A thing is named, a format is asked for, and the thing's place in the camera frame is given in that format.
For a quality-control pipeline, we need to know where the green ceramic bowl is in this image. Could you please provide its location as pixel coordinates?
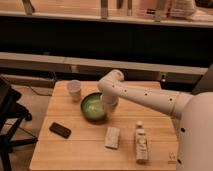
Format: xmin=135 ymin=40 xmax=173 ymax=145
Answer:
xmin=80 ymin=92 xmax=106 ymax=121

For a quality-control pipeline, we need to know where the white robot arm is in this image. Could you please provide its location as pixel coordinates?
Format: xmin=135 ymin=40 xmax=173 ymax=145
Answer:
xmin=97 ymin=70 xmax=213 ymax=171

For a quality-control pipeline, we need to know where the white paper cup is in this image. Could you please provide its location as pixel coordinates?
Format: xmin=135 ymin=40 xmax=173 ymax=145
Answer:
xmin=67 ymin=80 xmax=81 ymax=102

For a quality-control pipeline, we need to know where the wooden table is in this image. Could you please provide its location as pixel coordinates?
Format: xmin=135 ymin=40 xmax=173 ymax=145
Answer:
xmin=30 ymin=81 xmax=177 ymax=171

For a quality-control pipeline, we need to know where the white plastic bottle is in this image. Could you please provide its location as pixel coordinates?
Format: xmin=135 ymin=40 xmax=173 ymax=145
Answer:
xmin=135 ymin=121 xmax=148 ymax=164

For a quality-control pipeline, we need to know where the black phone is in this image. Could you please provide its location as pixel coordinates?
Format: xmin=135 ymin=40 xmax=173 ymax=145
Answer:
xmin=49 ymin=122 xmax=71 ymax=139

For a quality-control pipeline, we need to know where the black chair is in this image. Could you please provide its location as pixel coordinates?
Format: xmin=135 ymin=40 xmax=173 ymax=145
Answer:
xmin=0 ymin=76 xmax=39 ymax=171

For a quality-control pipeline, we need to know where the white bag on counter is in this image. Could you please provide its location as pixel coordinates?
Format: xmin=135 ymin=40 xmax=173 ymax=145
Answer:
xmin=170 ymin=0 xmax=196 ymax=18

